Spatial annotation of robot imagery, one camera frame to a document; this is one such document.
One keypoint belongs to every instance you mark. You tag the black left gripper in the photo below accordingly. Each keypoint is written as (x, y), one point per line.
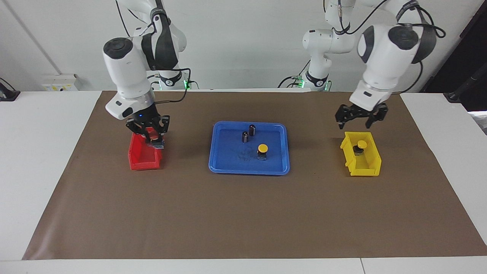
(361, 111)

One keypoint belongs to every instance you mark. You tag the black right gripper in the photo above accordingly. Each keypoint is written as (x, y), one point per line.
(148, 121)

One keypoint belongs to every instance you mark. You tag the red push button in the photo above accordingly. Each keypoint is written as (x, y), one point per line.
(152, 134)

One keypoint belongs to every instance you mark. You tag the yellow push button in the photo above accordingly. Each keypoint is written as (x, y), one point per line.
(362, 144)
(262, 147)

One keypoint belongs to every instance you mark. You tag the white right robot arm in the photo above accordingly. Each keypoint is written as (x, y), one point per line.
(127, 76)

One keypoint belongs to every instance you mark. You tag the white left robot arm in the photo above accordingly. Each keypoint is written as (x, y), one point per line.
(384, 57)

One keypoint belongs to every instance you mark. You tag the red plastic bin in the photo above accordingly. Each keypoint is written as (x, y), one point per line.
(142, 160)

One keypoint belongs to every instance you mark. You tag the yellow plastic bin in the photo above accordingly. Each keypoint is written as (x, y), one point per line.
(361, 165)

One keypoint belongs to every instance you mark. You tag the blue plastic tray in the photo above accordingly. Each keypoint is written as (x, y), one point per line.
(228, 161)

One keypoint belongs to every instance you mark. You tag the black cylindrical capacitor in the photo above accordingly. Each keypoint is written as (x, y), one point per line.
(252, 130)
(245, 137)

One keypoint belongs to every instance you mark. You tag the black tripod leg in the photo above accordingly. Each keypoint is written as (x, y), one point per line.
(466, 85)

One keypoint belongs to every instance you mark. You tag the brown table mat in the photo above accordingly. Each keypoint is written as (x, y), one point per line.
(243, 213)

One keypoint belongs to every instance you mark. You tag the black panel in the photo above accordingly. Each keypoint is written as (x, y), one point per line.
(475, 57)

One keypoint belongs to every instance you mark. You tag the black clamp stand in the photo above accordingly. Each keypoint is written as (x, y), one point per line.
(7, 94)

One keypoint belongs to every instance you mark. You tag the white wall socket box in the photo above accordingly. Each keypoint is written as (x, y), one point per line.
(59, 82)

